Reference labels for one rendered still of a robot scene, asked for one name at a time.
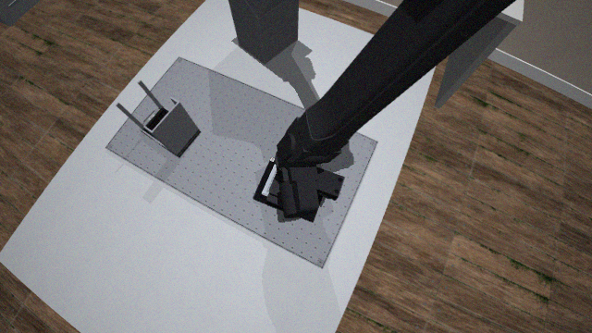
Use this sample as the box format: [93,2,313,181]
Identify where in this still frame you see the white well plate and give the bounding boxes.
[262,164,277,196]

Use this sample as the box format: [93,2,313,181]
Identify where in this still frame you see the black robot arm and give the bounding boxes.
[275,0,516,218]

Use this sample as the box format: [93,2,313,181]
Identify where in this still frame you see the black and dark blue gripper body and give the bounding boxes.
[266,173,284,206]

